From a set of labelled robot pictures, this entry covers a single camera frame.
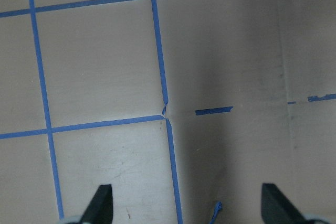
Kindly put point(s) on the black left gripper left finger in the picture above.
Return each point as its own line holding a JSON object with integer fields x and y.
{"x": 100, "y": 208}

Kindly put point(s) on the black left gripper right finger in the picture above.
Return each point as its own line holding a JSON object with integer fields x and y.
{"x": 277, "y": 208}

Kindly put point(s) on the brown paper table cover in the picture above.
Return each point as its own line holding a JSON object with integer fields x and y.
{"x": 178, "y": 104}

